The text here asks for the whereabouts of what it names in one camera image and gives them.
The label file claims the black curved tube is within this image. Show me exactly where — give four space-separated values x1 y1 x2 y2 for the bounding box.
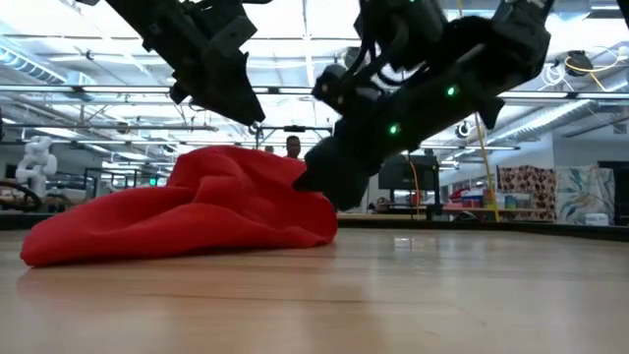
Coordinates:
0 180 44 213

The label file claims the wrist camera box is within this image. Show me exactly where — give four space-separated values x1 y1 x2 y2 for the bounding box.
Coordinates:
210 13 259 58
312 63 358 117

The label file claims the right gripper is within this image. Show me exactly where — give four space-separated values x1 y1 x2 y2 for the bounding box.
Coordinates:
293 46 506 211

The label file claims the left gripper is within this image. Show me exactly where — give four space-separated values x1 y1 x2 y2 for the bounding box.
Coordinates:
142 9 266 127

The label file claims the black monitor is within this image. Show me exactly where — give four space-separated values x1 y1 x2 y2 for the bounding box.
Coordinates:
378 154 442 193

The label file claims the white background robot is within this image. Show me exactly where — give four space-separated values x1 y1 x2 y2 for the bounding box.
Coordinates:
14 136 58 198

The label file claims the long yellow cable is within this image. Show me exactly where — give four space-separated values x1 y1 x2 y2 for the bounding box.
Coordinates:
474 112 501 222

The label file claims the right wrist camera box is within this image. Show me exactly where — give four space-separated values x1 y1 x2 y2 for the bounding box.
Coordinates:
312 63 358 117

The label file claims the floral pattern fabric panel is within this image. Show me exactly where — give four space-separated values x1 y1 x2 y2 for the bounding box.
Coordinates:
554 165 616 227

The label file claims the person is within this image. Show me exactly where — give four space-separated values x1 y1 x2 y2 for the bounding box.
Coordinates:
284 135 303 160

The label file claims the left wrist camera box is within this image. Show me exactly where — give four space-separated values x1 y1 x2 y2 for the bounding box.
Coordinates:
210 13 259 58

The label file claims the leopard pattern fabric panel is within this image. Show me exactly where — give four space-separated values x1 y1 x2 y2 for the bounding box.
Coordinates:
495 164 558 222

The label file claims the black cabinet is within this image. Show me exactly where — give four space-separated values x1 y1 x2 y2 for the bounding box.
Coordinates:
598 160 629 227

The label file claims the black metal table frame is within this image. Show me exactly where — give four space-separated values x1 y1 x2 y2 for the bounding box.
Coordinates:
0 210 629 242

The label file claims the red cloth napkin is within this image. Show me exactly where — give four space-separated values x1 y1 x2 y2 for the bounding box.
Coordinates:
20 145 339 268

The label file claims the black metal rig frame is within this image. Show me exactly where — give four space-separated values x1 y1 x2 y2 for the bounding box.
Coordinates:
248 125 334 148

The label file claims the black enclosure frame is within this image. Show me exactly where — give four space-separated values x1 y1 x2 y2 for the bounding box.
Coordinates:
83 167 171 213

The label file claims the short yellow cable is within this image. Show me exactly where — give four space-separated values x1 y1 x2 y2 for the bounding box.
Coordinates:
408 160 422 207

